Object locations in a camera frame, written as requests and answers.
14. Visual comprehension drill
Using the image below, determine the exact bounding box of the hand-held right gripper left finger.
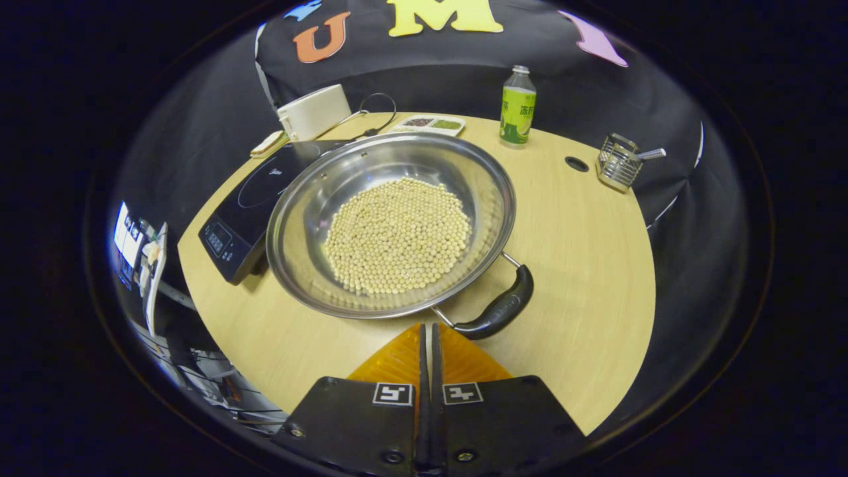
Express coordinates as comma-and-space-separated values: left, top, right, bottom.
275, 323, 425, 477

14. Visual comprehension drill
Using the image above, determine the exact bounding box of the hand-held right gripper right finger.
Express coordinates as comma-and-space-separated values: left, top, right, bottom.
431, 323, 588, 477

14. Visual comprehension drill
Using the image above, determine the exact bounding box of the stainless steel pot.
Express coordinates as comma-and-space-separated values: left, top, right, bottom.
266, 132, 535, 341

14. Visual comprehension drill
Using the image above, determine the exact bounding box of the black induction cooktop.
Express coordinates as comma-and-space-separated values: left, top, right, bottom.
198, 139, 352, 286

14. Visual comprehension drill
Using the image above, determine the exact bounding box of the pile of soybeans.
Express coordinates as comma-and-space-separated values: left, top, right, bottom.
323, 177, 473, 296

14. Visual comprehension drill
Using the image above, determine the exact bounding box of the white storage shelf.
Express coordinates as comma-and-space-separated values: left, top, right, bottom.
113, 201, 170, 337

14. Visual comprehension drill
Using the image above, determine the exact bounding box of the toast sandwich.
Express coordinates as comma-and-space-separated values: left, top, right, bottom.
252, 131, 286, 156

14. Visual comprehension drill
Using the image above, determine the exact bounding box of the white divided dish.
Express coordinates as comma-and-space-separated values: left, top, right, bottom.
390, 115, 466, 138

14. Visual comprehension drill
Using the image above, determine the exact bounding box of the green tea bottle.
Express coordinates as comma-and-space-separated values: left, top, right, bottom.
499, 65, 537, 149

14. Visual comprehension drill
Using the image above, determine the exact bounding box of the white toaster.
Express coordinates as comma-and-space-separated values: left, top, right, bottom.
277, 84, 352, 142

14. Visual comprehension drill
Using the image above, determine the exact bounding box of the black backdrop cloth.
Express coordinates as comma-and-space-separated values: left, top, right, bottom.
109, 0, 749, 435

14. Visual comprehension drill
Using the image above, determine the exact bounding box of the metal wire holder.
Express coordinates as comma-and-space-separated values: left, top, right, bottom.
596, 133, 644, 193

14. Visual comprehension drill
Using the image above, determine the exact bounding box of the white toaster cord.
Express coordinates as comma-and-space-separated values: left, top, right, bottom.
318, 109, 366, 134

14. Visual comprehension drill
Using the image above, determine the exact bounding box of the black power cable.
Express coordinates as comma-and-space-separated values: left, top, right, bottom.
351, 93, 398, 139

